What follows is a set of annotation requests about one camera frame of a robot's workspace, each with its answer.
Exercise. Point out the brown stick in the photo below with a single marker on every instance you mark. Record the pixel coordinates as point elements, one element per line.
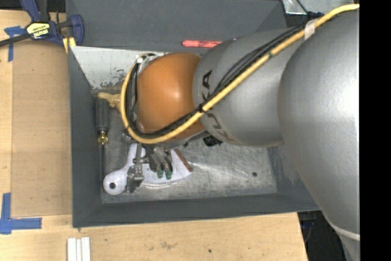
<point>184,162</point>

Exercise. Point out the red flat block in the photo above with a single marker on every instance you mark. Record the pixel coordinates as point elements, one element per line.
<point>200,43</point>

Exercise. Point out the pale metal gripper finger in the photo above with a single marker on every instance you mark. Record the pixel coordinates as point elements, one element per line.
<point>130,181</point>
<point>139,176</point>

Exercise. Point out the black cylinder on white bracket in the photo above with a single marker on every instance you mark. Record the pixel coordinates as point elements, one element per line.
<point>102,116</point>

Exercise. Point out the grey metal bin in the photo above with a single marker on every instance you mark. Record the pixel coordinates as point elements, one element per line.
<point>152,18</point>

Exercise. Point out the pale wood board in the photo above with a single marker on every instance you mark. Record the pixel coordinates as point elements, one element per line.
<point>39,131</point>

